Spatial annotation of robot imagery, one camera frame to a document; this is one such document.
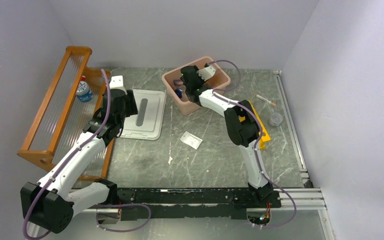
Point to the orange wooden shelf rack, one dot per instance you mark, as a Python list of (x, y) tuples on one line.
[(61, 116)]

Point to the graduated cylinder blue base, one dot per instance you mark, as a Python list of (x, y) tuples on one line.
[(179, 93)]

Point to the clear petri dish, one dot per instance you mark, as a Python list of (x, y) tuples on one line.
[(275, 119)]

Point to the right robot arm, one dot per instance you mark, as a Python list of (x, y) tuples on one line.
[(243, 127)]

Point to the blue white bottle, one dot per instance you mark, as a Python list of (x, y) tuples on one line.
[(84, 93)]

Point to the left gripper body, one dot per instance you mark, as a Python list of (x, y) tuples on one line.
[(129, 108)]

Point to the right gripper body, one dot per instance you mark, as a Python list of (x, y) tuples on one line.
[(202, 81)]

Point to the white orange marker pen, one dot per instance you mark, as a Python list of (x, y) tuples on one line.
[(266, 100)]

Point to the white bin lid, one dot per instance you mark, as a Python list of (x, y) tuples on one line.
[(147, 124)]

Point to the pink plastic bin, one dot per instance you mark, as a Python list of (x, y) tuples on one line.
[(188, 73)]

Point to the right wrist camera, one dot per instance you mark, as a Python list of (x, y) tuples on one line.
[(206, 73)]

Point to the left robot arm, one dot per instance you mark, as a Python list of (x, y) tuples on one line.
[(49, 203)]

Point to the blue safety glasses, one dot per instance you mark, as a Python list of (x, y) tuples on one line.
[(178, 83)]

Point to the black base frame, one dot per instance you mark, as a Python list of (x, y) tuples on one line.
[(179, 203)]

